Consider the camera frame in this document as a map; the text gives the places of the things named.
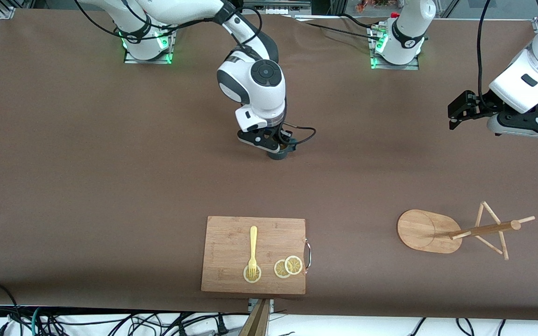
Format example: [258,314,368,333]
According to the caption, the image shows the teal mug with yellow inside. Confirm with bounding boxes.
[268,142,294,161]

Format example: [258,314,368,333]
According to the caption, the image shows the wooden mug rack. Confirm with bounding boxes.
[396,201,536,260]

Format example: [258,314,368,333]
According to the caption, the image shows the yellow plastic fork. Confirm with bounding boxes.
[248,226,258,277]

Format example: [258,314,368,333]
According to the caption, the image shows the bamboo cutting board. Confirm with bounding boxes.
[201,216,307,295]

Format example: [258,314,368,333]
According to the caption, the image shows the white power strip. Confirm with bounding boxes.
[243,0,312,15]

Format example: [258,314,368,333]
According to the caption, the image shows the orange plastic items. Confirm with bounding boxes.
[355,0,392,13]

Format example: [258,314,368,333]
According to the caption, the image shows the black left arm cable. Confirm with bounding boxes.
[476,0,493,101]

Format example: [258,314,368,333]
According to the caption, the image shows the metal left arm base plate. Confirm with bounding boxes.
[369,26,420,70]

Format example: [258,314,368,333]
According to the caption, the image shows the black cable on table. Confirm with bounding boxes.
[341,13,375,29]
[297,20,382,42]

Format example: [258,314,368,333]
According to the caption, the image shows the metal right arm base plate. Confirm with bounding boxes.
[123,21,175,64]

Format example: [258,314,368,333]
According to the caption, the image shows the metal clamp bracket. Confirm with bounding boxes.
[248,299,275,314]

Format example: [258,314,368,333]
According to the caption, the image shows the wooden post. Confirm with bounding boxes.
[239,299,270,336]

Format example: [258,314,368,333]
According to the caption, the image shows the teal cable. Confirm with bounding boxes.
[29,307,42,336]

